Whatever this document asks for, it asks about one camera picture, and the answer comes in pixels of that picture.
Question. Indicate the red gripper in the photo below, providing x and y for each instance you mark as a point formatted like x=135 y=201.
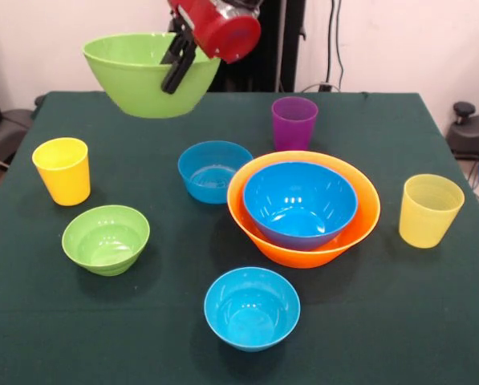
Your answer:
x=231 y=40

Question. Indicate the large green bowl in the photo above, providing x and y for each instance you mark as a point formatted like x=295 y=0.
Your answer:
x=143 y=92

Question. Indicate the large blue bowl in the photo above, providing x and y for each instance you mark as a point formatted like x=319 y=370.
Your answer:
x=299 y=200

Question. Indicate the small ribbed blue bowl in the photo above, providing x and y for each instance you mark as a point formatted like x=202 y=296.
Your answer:
x=207 y=168

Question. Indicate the purple cup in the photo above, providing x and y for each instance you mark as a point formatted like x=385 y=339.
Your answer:
x=294 y=128

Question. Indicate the opaque yellow cup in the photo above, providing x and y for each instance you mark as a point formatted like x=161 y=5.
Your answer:
x=64 y=180

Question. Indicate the dark grey base foot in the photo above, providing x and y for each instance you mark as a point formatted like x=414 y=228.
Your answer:
x=10 y=128
x=472 y=136

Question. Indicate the small green bowl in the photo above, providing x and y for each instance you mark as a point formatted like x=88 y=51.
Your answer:
x=102 y=236

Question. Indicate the large orange bowl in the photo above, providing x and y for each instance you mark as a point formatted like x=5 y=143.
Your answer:
x=303 y=256

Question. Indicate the small cyan bowl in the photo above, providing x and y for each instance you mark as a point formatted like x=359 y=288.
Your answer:
x=251 y=309

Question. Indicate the translucent yellow-green cup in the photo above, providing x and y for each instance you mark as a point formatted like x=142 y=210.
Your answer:
x=429 y=216

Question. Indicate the dark green tablecloth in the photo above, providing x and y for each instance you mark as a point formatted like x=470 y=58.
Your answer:
x=383 y=301

